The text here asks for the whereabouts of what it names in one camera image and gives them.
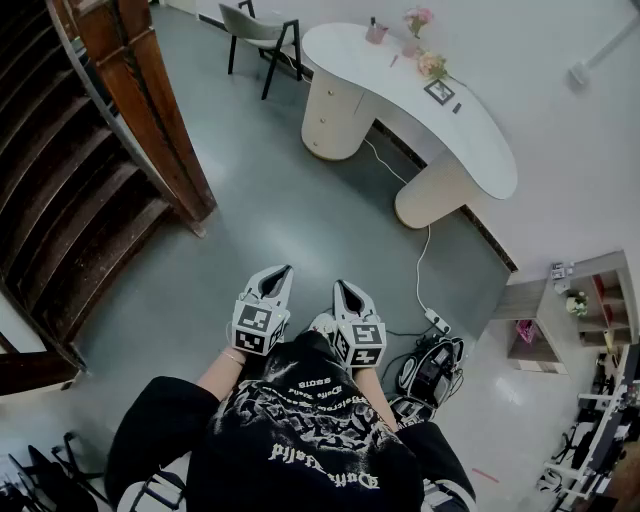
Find black backpack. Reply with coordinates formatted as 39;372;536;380
396;335;467;407

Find white sneaker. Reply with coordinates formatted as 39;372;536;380
308;313;342;347

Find white power strip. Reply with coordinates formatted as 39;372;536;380
424;308;452;335

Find light wooden shelf unit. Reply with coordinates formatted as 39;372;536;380
491;249;640;376

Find pale flower bouquet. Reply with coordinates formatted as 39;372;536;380
416;48;452;82

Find pink flowers in vase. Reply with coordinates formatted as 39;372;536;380
401;6;436;59

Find white curved desk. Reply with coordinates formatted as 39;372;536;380
300;21;519;230

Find person's right forearm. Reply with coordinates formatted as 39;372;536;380
351;363;400;432

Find grey chair with black legs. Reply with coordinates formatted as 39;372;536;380
218;0;304;101

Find white power cable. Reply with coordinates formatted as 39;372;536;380
361;136;433;312

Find cream curved drawer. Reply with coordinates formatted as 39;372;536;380
301;127;360;162
305;70;370;115
302;102;364;141

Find person's left forearm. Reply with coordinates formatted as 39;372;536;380
196;346;247;401

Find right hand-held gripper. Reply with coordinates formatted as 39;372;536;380
331;279;388;368

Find black folding stand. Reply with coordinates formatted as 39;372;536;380
0;431;109;512

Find dark wooden staircase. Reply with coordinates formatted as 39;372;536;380
0;0;219;397

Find black picture frame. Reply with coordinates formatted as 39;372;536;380
423;78;457;108

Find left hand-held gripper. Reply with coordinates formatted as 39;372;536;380
230;264;295;357

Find small white flower pot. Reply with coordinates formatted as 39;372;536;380
564;290;591;319

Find black and white equipment rack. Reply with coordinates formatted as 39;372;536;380
536;343;640;512

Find white wall conduit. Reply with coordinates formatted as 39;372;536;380
566;8;640;92

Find pink pen holder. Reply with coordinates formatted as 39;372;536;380
365;16;391;46

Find black printed t-shirt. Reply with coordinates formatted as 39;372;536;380
103;331;477;512

